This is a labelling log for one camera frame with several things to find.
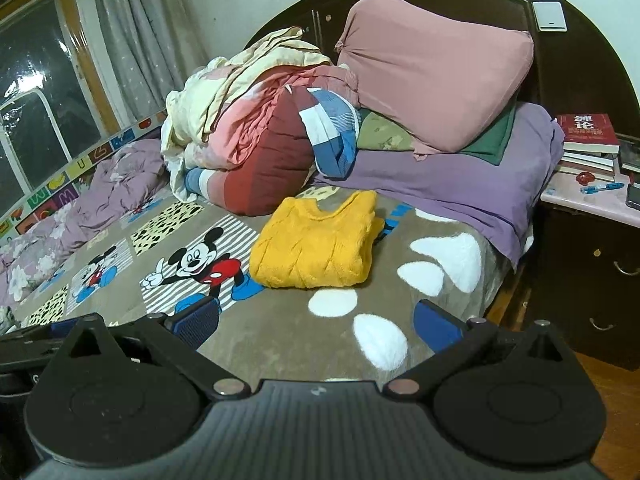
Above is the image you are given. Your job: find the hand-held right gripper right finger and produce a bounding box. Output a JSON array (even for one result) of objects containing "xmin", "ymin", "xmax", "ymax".
[{"xmin": 384, "ymin": 299, "xmax": 576, "ymax": 402}]

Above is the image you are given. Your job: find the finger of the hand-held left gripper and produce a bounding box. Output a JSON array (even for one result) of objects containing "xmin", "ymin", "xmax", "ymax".
[{"xmin": 10, "ymin": 320, "xmax": 78, "ymax": 345}]

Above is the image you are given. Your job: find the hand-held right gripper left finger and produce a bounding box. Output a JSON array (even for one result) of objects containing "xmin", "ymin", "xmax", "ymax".
[{"xmin": 59, "ymin": 296, "xmax": 252, "ymax": 402}]

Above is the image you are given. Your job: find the yellow knit sweater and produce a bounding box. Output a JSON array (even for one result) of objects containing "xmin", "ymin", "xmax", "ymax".
[{"xmin": 249, "ymin": 190, "xmax": 386, "ymax": 290}]

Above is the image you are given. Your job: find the cartoon printed blanket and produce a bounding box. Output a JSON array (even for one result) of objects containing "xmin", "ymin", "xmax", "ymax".
[{"xmin": 10, "ymin": 185, "xmax": 501, "ymax": 386}]

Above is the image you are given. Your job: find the folded purple bedding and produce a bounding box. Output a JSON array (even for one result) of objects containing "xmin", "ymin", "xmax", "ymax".
[{"xmin": 310, "ymin": 101, "xmax": 566, "ymax": 273}]

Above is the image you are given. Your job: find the purple floral quilt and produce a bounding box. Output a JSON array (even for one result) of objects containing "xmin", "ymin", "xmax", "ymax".
[{"xmin": 0, "ymin": 137, "xmax": 169, "ymax": 311}]

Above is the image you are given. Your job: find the dark nightstand with pink top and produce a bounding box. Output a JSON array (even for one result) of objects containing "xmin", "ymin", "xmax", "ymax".
[{"xmin": 520, "ymin": 132, "xmax": 640, "ymax": 372}]

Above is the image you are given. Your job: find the green pillow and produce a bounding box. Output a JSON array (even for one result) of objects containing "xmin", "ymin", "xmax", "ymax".
[{"xmin": 356, "ymin": 102, "xmax": 518, "ymax": 167}]

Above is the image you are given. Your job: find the pale book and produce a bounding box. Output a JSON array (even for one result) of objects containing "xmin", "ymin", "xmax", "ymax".
[{"xmin": 552, "ymin": 149, "xmax": 618, "ymax": 184}]

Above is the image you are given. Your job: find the window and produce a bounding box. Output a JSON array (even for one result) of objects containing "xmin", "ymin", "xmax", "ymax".
[{"xmin": 0, "ymin": 0, "xmax": 126, "ymax": 221}]

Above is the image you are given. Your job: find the red book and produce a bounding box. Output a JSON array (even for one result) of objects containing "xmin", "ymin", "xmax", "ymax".
[{"xmin": 556, "ymin": 112, "xmax": 621, "ymax": 156}]

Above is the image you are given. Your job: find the pink pillow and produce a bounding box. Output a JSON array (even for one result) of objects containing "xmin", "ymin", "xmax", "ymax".
[{"xmin": 335, "ymin": 0, "xmax": 535, "ymax": 161}]

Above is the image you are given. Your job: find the grey dotted curtain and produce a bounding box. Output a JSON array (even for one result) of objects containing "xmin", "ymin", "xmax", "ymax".
[{"xmin": 85, "ymin": 0, "xmax": 211, "ymax": 116}]

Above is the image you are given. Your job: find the dark wooden headboard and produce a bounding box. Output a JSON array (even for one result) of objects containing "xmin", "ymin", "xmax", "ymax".
[{"xmin": 240, "ymin": 0, "xmax": 640, "ymax": 136}]

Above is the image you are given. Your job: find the colourful wall border strip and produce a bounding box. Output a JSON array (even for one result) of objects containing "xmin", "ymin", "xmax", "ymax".
[{"xmin": 0, "ymin": 110, "xmax": 168, "ymax": 246}]

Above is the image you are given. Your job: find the white wall switch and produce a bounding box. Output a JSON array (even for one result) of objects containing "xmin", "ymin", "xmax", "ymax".
[{"xmin": 531, "ymin": 1, "xmax": 568, "ymax": 32}]

